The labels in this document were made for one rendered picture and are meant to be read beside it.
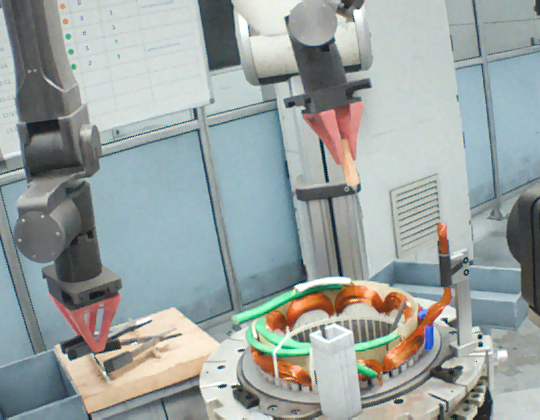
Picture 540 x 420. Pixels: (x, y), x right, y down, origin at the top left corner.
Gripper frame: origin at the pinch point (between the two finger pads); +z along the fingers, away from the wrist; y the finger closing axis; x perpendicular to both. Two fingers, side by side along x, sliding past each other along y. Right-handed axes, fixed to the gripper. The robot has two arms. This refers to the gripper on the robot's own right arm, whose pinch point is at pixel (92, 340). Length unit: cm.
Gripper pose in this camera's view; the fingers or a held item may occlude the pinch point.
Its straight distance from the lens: 85.2
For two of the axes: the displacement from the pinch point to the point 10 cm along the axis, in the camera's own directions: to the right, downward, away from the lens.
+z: 0.6, 9.5, 3.1
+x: 7.6, -2.4, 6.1
